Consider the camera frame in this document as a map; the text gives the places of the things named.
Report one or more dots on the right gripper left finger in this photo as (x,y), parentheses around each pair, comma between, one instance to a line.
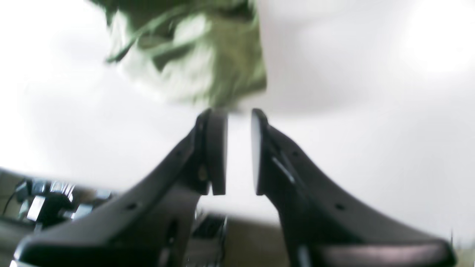
(149,225)

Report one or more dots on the olive green T-shirt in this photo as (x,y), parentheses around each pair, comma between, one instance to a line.
(198,52)

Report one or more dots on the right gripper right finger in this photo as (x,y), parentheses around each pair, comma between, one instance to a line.
(325,226)

